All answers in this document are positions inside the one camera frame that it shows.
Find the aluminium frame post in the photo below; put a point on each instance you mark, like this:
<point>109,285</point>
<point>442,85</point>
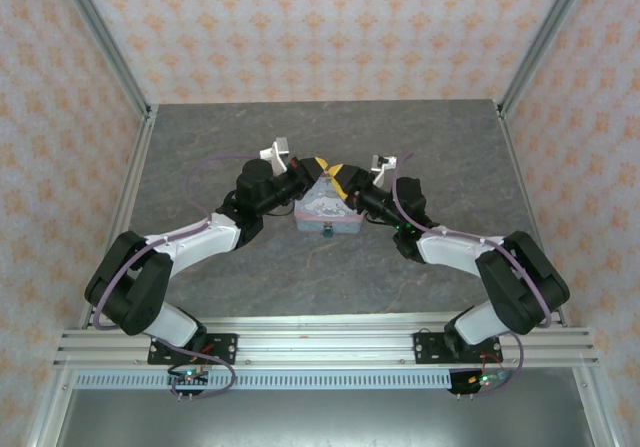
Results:
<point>100,37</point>
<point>545,37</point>

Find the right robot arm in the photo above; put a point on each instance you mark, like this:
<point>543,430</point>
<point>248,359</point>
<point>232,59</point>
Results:
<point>450,252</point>

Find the right circuit board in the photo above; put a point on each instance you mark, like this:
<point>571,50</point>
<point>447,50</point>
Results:
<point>482,381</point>

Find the blue cartoon tin box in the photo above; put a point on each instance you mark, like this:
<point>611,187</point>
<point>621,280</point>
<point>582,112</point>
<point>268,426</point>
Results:
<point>325,209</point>

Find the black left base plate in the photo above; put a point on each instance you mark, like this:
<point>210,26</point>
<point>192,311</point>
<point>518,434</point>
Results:
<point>225,347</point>

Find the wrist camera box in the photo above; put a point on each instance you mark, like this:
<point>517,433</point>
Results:
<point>274,153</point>
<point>386,164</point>

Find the grey metal panel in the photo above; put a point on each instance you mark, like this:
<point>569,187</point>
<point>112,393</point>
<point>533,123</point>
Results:
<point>325,419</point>

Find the aluminium mounting rail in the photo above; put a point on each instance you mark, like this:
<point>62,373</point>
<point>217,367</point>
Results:
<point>325,342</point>

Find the left circuit board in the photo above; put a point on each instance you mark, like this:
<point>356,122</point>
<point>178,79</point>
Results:
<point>189,378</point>

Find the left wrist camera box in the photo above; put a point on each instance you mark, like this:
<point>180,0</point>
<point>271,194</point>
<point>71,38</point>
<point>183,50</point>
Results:
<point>274,153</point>

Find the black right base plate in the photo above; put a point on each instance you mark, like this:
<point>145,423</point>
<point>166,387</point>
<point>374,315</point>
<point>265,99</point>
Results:
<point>425,347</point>

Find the small padlock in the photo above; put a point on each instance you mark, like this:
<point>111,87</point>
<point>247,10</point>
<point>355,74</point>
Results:
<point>327,231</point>

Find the circuit board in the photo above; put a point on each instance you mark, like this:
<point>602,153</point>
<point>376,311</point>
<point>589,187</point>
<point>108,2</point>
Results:
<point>482,381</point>
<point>189,378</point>

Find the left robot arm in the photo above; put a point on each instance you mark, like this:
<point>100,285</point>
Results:
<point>200,242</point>

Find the aluminium table side rail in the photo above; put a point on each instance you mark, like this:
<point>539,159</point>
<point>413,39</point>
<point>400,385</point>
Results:
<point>140,157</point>
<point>515,157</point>

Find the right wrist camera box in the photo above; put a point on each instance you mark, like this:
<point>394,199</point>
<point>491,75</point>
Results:
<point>386,164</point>

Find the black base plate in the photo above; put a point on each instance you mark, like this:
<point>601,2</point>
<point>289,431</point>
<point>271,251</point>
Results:
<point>225,347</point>
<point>425,347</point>

